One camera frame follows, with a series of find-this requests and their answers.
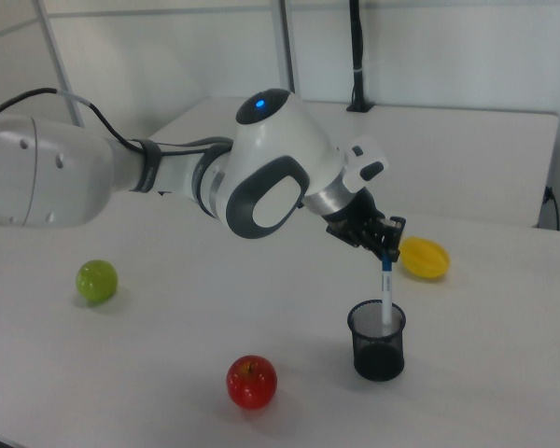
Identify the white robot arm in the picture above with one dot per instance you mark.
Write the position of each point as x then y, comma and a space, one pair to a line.
270, 140

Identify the red apple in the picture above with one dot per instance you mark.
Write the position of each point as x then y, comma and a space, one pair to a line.
252, 382

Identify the yellow starfruit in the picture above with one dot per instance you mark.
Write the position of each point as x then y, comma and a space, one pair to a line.
424, 257

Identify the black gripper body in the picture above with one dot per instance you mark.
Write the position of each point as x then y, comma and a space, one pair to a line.
354, 217

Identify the green apple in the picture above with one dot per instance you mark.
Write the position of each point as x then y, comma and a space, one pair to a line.
96, 282

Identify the black mesh pen cup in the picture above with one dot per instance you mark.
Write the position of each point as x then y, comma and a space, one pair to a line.
379, 361

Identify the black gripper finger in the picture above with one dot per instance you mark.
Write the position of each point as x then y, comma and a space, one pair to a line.
375, 239
396, 235

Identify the white marker pen blue cap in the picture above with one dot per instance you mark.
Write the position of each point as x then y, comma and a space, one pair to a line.
386, 289

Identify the black pole with clamp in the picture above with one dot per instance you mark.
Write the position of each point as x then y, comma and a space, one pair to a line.
358, 56

